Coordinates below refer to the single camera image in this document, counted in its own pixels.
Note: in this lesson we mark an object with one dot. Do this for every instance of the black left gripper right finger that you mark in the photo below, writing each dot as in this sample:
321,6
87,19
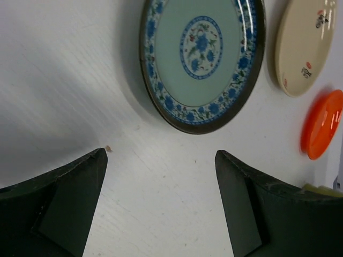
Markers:
268,217

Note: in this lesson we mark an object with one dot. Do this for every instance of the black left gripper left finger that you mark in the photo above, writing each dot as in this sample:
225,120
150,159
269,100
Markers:
51,214

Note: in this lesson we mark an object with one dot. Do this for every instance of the orange round plate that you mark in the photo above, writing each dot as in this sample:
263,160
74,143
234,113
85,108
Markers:
321,124

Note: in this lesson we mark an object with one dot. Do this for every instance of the blue white patterned plate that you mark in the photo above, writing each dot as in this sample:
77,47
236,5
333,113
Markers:
200,60

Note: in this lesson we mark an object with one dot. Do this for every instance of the olive green plastic bin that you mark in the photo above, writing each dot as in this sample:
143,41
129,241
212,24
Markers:
323,190

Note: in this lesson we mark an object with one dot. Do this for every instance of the cream floral small plate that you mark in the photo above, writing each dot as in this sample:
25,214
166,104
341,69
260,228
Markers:
303,43

